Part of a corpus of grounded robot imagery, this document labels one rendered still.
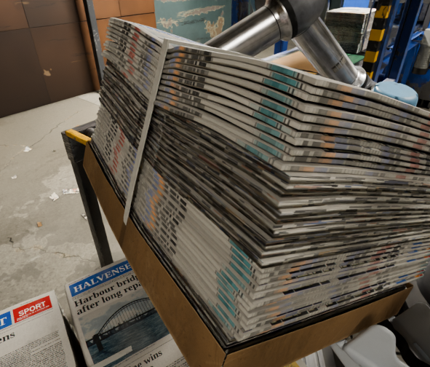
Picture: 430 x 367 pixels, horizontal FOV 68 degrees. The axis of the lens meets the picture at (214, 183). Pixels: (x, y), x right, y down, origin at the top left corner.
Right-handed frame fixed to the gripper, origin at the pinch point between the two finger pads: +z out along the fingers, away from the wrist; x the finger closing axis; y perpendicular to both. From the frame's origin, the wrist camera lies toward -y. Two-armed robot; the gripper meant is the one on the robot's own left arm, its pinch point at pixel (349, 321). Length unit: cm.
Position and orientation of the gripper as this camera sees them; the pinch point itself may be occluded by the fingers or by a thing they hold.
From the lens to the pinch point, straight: 43.7
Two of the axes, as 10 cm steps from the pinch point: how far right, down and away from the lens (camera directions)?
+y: 3.1, -8.8, -3.6
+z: -5.3, -4.8, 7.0
